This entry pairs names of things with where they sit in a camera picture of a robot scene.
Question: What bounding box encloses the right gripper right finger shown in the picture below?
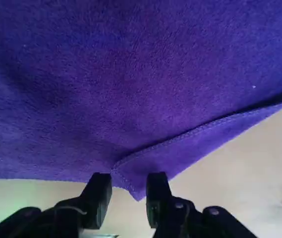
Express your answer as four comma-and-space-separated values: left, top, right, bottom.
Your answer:
146, 171, 245, 238

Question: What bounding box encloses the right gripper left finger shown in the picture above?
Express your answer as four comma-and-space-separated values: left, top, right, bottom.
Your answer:
0, 172, 113, 238

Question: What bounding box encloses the purple towel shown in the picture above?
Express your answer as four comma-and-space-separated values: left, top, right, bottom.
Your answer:
0, 0, 282, 202

